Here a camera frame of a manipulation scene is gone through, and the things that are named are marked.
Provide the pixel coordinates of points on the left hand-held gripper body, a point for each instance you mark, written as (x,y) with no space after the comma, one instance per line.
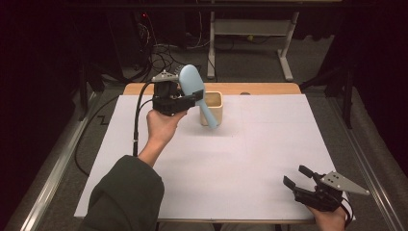
(168,102)

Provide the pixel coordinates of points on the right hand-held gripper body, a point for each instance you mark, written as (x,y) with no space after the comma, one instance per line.
(320,195)

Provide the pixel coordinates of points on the light blue rice paddle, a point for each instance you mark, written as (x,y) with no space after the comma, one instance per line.
(191,80)

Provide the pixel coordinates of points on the beige square cup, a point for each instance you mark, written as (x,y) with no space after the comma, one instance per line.
(216,100)

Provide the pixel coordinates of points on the person's left hand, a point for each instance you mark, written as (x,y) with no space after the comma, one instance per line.
(163,126)

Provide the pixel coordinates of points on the person's right hand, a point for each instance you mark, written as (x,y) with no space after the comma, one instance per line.
(328,221)

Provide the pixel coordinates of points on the white paper sheet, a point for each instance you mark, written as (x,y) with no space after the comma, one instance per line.
(240,166)

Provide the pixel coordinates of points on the wooden table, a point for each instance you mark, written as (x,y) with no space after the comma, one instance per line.
(263,89)

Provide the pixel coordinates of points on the black computer tower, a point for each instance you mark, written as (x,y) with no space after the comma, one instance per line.
(128,41)

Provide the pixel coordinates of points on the small yellow object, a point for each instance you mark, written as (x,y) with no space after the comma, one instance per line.
(250,37)

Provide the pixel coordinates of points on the black metal stand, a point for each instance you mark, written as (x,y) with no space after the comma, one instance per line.
(84,93)
(348,99)

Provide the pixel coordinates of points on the aluminium floor rail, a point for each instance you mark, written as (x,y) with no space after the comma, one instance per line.
(365,160)
(56,168)

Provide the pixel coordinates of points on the white metal desk frame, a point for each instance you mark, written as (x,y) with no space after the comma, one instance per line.
(250,27)

